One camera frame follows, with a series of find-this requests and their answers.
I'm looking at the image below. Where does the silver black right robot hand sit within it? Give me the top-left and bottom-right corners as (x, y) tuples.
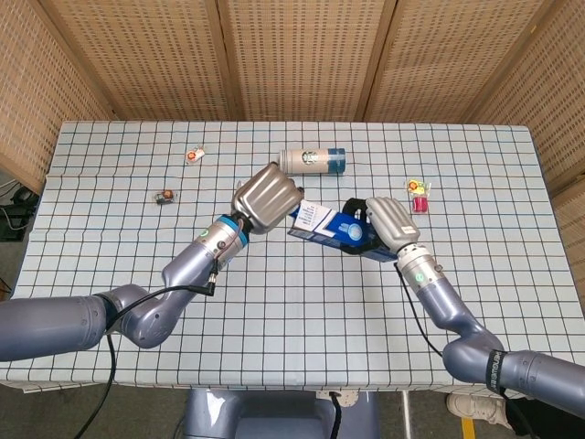
(341, 196), (422, 258)

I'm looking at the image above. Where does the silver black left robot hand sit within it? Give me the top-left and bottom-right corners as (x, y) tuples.
(229, 161), (307, 237)

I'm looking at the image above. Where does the blue toothpaste carton box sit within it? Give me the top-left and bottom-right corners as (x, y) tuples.
(286, 199), (399, 264)

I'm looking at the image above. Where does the yellow snack packet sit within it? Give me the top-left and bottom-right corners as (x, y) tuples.
(403, 178), (432, 196)

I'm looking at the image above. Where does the beige and blue tumbler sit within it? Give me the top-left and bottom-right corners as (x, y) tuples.
(278, 146), (347, 177)

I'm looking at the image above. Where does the light blue checkered tablecloth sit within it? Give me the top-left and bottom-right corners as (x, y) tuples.
(0, 120), (585, 396)

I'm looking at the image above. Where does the woven bamboo folding screen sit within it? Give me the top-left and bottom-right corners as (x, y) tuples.
(0, 0), (585, 275)

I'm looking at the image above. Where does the white sneaker shoe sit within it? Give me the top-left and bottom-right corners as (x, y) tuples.
(445, 391), (509, 432)

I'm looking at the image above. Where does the grey robot torso base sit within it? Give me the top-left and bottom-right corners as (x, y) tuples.
(182, 387), (381, 439)

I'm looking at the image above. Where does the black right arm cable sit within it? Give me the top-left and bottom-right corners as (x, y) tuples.
(395, 261), (447, 360)

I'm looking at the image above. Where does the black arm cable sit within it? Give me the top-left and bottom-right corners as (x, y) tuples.
(92, 261), (221, 439)
(395, 261), (447, 360)

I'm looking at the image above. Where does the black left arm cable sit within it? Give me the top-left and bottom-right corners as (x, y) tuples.
(92, 261), (221, 439)

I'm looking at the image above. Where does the black strap with lettering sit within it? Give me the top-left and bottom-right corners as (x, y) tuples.
(484, 348), (507, 394)

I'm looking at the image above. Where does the black torso power cable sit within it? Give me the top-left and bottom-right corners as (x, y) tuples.
(328, 390), (345, 439)

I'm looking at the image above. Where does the black cable bundle on floor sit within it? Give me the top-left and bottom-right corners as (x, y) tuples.
(0, 179), (41, 243)

